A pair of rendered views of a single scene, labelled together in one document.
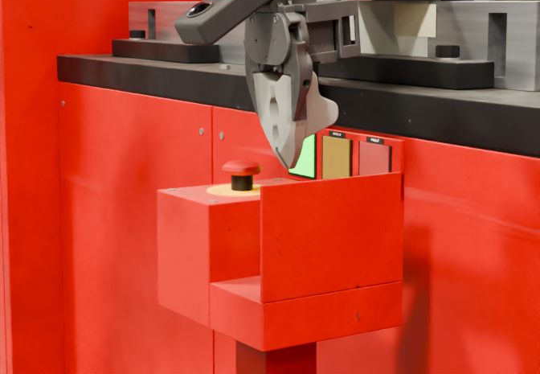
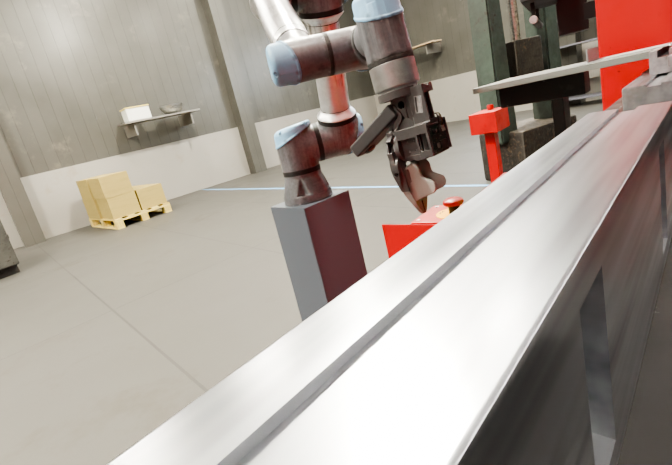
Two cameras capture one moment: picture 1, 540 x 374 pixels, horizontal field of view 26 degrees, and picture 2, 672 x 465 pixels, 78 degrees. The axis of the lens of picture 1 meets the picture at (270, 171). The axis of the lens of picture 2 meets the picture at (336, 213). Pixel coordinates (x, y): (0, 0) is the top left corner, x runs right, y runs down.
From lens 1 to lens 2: 1.00 m
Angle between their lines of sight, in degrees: 74
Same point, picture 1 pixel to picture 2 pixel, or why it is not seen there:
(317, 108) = (421, 184)
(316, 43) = (411, 149)
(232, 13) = (363, 140)
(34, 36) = (622, 76)
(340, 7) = (414, 130)
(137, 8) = not seen: outside the picture
